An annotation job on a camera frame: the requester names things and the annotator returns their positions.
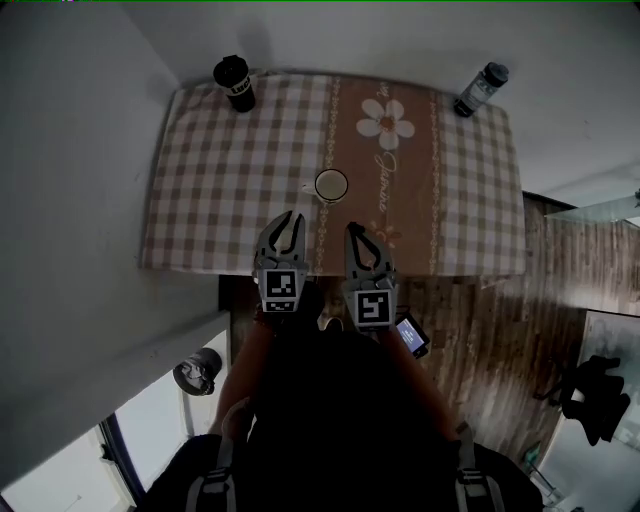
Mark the dark window frame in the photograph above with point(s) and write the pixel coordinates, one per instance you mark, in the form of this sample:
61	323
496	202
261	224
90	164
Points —
122	460

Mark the grey mottled panel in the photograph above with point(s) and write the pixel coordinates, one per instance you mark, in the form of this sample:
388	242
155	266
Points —
607	335

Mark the small green object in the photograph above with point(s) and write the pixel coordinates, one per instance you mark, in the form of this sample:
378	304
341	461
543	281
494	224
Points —
532	452

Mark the black office chair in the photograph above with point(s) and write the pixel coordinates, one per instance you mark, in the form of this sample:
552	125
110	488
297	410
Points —
597	395

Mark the clear bottle with dark lid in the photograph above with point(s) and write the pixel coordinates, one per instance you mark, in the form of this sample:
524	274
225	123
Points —
479	90

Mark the person's black clothing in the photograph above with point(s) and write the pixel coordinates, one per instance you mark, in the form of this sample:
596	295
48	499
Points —
340	425

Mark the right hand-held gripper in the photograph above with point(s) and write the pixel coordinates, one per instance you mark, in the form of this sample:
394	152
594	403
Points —
371	305

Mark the white mug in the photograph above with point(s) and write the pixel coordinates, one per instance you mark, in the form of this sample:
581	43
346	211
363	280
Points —
331	186

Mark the person's right forearm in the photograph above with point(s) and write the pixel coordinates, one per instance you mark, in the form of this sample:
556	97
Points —
415	385

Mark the person's left forearm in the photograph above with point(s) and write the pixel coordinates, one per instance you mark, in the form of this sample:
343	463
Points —
242	370

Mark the small device with lit screen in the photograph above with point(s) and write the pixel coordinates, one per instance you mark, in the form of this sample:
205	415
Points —
411	336

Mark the checked beige flower tablecloth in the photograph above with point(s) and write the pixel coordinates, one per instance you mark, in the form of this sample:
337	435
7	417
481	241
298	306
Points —
225	175

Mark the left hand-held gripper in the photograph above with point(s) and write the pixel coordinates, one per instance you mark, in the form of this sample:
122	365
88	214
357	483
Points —
280	287

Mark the person's light shoe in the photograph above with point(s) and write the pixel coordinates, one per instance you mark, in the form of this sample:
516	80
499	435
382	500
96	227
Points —
332	324

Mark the black bin with grey bag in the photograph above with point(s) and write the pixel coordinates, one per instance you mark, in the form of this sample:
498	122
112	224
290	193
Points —
196	374

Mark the black bottle with white band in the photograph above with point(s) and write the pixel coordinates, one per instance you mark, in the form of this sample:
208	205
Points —
237	85

